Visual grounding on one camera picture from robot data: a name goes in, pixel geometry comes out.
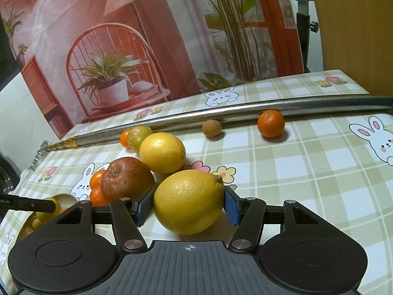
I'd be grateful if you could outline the checked bunny print tablecloth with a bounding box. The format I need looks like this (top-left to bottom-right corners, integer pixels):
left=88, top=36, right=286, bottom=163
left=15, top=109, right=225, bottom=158
left=0, top=69, right=393, bottom=295

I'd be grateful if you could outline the black metal stand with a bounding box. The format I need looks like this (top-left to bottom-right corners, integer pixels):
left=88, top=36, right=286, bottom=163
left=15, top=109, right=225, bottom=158
left=285, top=0, right=320, bottom=74

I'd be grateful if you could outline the yellow-green round fruit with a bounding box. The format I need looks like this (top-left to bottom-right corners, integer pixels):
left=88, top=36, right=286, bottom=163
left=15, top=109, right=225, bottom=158
left=36, top=197, right=61, bottom=225

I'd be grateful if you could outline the steel pole with gold end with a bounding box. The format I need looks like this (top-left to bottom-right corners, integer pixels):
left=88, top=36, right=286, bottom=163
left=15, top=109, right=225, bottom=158
left=28, top=95, right=393, bottom=171

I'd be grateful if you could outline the printed room scene backdrop cloth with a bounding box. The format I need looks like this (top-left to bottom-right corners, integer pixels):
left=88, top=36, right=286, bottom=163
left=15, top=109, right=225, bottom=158
left=0, top=0, right=305, bottom=139

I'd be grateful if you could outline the green-brown plum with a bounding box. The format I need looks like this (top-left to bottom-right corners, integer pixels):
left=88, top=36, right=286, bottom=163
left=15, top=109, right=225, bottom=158
left=127, top=125, right=154, bottom=154

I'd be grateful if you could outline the wooden board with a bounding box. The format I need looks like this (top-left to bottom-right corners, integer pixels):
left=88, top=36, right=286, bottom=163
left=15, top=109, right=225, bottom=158
left=307, top=0, right=393, bottom=96

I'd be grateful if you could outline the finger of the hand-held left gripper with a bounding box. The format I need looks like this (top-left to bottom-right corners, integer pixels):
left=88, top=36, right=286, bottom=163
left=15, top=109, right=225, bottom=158
left=0, top=193, right=57, bottom=213

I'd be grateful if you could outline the white bowl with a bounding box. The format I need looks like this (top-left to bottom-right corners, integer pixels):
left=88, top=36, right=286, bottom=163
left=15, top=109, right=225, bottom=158
left=17, top=193, right=80, bottom=245

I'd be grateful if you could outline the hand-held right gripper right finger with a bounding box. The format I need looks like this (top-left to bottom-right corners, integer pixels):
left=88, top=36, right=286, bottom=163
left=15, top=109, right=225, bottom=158
left=224, top=186, right=320, bottom=251

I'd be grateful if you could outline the red apple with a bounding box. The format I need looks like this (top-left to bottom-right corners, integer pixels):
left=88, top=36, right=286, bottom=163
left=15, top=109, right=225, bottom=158
left=100, top=157, right=156, bottom=204

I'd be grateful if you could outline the dark window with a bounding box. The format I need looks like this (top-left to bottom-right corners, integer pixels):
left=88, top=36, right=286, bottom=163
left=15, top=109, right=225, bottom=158
left=0, top=21, right=19, bottom=91

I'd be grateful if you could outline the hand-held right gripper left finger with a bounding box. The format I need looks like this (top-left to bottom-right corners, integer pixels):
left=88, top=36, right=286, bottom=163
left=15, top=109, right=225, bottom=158
left=55, top=189, right=155, bottom=251

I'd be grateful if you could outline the large yellow lemon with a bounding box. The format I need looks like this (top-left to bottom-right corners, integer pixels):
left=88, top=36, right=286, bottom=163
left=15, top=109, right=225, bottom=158
left=153, top=170, right=225, bottom=235

